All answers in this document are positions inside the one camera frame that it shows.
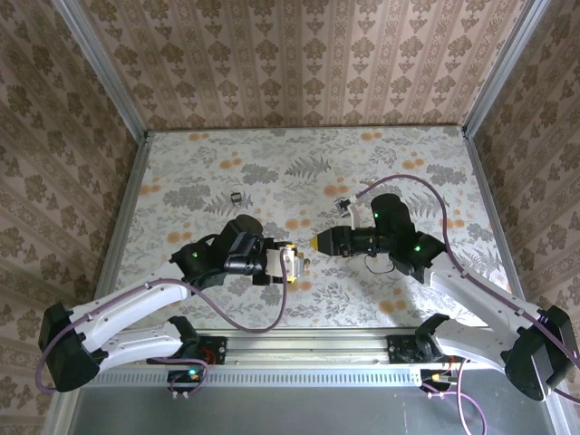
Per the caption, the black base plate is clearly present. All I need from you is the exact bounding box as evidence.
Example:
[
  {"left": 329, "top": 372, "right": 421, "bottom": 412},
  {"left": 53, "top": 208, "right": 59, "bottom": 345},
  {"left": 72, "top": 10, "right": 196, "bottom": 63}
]
[
  {"left": 387, "top": 334, "right": 472, "bottom": 365},
  {"left": 145, "top": 335, "right": 227, "bottom": 366}
]

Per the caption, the grey metal panel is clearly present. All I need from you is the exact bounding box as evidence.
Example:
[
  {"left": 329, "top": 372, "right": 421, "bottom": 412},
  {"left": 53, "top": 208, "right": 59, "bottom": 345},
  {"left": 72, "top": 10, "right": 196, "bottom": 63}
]
[{"left": 67, "top": 384, "right": 559, "bottom": 435}]

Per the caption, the right small circuit board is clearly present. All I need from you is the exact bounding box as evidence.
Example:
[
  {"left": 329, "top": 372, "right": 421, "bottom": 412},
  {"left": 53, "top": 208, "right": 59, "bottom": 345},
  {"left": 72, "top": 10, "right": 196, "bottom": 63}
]
[{"left": 419, "top": 369, "right": 458, "bottom": 401}]

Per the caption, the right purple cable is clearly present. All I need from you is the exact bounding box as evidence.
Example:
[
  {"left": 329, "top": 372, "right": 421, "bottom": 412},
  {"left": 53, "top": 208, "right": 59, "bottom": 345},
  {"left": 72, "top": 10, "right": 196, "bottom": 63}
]
[{"left": 355, "top": 174, "right": 580, "bottom": 435}]

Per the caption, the right aluminium side rail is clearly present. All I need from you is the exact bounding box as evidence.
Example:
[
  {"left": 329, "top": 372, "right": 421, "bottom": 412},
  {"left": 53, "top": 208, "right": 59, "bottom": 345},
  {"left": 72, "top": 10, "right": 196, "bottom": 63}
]
[{"left": 461, "top": 129, "right": 535, "bottom": 331}]

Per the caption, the left aluminium corner post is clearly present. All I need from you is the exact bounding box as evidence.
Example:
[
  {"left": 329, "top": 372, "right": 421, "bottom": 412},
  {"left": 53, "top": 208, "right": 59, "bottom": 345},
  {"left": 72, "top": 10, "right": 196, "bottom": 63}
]
[{"left": 50, "top": 0, "right": 150, "bottom": 140}]

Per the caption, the right thin black wire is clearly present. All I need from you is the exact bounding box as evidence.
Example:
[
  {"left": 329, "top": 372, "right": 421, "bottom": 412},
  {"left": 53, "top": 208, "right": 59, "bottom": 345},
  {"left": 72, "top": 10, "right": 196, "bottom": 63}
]
[{"left": 363, "top": 252, "right": 396, "bottom": 276}]

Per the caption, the aluminium front rail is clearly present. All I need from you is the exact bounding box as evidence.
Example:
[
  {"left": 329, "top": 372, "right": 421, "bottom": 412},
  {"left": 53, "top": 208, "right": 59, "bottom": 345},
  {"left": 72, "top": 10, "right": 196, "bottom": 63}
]
[{"left": 63, "top": 329, "right": 556, "bottom": 366}]

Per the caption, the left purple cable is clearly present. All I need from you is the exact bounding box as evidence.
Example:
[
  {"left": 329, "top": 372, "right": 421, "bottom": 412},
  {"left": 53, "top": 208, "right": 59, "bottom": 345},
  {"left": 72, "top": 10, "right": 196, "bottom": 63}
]
[{"left": 36, "top": 253, "right": 289, "bottom": 400}]

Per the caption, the right aluminium corner post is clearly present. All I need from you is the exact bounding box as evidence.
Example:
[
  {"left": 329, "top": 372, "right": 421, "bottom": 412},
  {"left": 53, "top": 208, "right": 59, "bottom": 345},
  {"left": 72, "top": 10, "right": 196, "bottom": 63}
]
[{"left": 461, "top": 0, "right": 552, "bottom": 137}]

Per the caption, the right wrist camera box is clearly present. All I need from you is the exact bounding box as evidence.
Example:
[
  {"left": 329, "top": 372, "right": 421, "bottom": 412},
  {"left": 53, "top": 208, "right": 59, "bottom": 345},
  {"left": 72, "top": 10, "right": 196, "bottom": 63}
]
[{"left": 333, "top": 195, "right": 363, "bottom": 230}]

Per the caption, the left small circuit board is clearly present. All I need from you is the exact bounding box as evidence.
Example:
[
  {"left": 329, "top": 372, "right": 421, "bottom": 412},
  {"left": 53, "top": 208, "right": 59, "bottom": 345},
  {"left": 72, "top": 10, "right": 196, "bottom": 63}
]
[{"left": 167, "top": 369, "right": 206, "bottom": 401}]

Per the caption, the grey slotted cable duct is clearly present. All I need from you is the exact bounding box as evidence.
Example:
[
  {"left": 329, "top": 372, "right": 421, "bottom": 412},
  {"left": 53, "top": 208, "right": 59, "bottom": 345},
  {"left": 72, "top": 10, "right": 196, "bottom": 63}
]
[{"left": 90, "top": 365, "right": 425, "bottom": 386}]

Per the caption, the purple cable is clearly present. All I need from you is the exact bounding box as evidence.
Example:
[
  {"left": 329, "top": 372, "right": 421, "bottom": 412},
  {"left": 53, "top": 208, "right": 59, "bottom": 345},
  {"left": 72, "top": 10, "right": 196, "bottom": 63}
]
[
  {"left": 36, "top": 253, "right": 289, "bottom": 400},
  {"left": 355, "top": 174, "right": 580, "bottom": 435}
]

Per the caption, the aluminium corner post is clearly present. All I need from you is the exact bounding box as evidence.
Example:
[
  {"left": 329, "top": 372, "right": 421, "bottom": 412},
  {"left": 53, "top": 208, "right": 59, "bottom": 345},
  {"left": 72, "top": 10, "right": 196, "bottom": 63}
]
[
  {"left": 461, "top": 0, "right": 552, "bottom": 137},
  {"left": 50, "top": 0, "right": 150, "bottom": 140}
]

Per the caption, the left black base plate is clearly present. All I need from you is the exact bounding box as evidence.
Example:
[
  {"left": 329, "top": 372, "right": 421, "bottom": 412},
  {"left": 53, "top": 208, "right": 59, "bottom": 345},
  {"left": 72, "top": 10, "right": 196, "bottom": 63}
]
[{"left": 145, "top": 335, "right": 227, "bottom": 366}]

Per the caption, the aluminium side rail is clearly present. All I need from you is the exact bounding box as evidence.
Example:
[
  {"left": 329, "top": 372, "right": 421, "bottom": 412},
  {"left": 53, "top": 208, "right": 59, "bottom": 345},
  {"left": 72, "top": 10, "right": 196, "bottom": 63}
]
[
  {"left": 461, "top": 129, "right": 535, "bottom": 331},
  {"left": 92, "top": 130, "right": 151, "bottom": 309}
]

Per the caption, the small circuit board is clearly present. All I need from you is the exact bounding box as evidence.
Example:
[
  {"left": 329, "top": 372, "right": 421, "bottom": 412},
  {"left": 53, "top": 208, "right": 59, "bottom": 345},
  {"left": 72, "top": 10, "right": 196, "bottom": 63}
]
[
  {"left": 167, "top": 369, "right": 206, "bottom": 401},
  {"left": 419, "top": 369, "right": 458, "bottom": 401}
]

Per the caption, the left aluminium side rail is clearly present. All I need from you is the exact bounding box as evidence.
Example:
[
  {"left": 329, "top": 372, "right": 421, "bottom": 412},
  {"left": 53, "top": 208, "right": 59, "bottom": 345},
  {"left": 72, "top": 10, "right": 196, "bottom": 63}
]
[{"left": 92, "top": 130, "right": 151, "bottom": 309}]

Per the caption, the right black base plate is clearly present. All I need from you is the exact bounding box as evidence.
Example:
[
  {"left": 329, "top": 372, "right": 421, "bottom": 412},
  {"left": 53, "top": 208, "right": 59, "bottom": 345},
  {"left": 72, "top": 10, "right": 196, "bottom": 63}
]
[{"left": 387, "top": 334, "right": 472, "bottom": 365}]

